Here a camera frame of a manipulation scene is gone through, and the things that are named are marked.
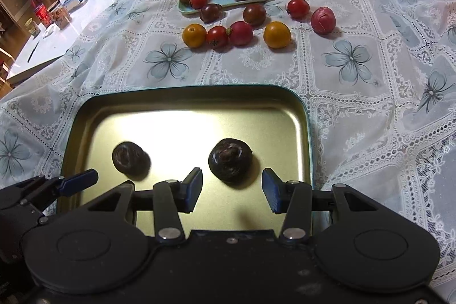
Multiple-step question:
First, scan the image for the dark purple fruit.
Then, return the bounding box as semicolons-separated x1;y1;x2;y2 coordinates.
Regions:
111;141;151;179

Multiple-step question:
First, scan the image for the dark purple plum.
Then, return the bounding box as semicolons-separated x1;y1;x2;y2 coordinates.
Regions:
208;138;253;184

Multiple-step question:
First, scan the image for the yellow tomato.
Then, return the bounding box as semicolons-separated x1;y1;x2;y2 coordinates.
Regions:
264;21;291;49
182;23;207;49

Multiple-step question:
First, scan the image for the pink radish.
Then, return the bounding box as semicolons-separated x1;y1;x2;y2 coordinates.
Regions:
311;7;336;35
227;21;253;46

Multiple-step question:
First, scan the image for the dark brown tomato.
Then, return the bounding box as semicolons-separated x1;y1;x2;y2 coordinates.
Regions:
243;4;267;27
199;3;223;24

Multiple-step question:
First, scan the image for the red cherry tomato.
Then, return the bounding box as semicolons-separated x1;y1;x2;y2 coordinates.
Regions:
286;0;310;19

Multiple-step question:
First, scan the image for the gold metal tray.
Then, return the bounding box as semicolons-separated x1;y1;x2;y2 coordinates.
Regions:
57;85;313;232

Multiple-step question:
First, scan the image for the glass jar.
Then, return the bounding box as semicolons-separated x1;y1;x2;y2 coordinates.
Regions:
48;1;72;29

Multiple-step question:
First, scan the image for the white lace floral tablecloth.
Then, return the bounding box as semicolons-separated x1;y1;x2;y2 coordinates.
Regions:
1;0;455;303

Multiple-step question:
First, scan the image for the red cherry tomato front tray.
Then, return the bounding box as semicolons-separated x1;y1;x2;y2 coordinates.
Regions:
189;0;208;10

